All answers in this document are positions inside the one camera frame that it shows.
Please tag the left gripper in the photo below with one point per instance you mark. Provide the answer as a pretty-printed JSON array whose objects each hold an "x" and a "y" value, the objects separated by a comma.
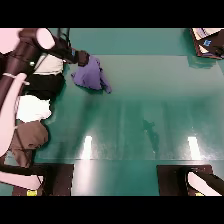
[{"x": 83, "y": 58}]

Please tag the purple garment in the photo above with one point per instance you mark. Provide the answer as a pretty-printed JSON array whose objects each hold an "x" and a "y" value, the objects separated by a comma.
[{"x": 90, "y": 76}]

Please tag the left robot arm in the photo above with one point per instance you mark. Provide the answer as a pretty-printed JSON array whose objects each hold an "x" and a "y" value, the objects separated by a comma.
[{"x": 20, "y": 56}]

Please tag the cream garment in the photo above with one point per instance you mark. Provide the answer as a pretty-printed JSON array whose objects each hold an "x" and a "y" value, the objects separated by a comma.
[{"x": 50, "y": 65}]

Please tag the black garment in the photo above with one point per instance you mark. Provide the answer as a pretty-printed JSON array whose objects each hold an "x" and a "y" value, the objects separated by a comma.
[{"x": 45, "y": 86}]

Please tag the white garment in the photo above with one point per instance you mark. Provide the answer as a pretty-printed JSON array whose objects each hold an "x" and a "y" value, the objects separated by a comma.
[{"x": 33, "y": 108}]

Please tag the brown garment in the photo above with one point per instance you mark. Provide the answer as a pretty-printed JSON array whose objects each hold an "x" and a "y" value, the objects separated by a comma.
[{"x": 29, "y": 138}]

